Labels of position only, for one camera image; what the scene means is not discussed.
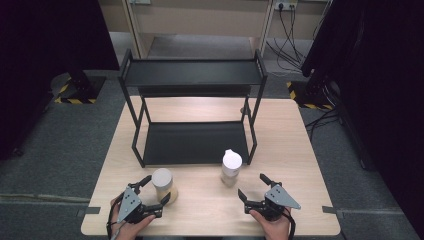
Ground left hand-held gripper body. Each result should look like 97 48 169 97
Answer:
116 185 164 225

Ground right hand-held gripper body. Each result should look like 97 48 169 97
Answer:
244 184 302 222

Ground glass jar with yellow grains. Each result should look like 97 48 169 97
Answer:
151 167 179 205

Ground white spouted lid jar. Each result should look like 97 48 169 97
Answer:
220 148 244 188

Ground black two-tier metal rack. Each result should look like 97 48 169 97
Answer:
117 48 269 169

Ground person's left hand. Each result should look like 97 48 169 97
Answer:
109 196 156 240

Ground person's right hand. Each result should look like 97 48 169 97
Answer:
249 207 293 240

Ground yellow-black striped stand base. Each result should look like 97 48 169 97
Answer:
286 79 335 111
50 72 108 105

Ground black curtain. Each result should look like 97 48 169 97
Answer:
0 0 120 162
300 0 424 240

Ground left hand-held gripper cable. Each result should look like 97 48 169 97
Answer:
105 196 125 240

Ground hand-held gripper cable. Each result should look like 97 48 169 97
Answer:
105 196 125 240
282 206 298 240

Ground right hand-held gripper cable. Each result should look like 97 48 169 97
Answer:
282 206 298 240

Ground black floor cables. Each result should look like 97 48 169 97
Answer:
265 6 306 75
304 107 342 142

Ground white wall power strip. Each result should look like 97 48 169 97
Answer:
273 0 299 11

